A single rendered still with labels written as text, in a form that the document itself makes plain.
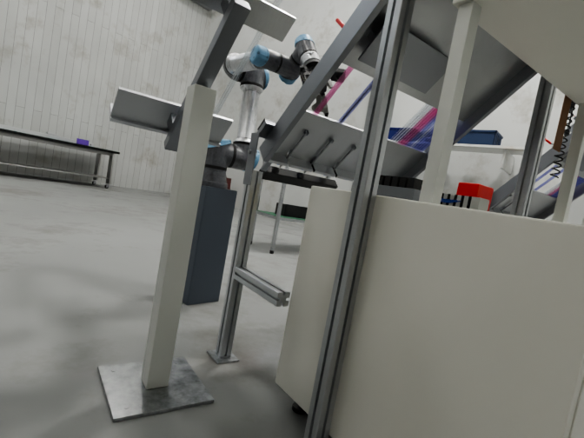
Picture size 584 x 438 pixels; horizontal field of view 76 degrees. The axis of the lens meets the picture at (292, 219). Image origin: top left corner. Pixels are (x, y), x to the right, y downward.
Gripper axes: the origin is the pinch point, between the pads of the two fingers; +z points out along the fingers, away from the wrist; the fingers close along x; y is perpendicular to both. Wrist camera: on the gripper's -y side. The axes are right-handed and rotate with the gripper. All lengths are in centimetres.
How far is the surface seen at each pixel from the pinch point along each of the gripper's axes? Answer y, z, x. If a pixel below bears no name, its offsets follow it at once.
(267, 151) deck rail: 26.1, 17.5, 1.5
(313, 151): 9.4, 14.4, -6.6
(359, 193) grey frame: 12, 55, 31
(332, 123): 3.4, 13.1, 5.0
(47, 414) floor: 88, 82, 3
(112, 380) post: 79, 75, -11
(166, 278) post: 59, 56, 5
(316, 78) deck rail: 10.5, 13.5, 25.2
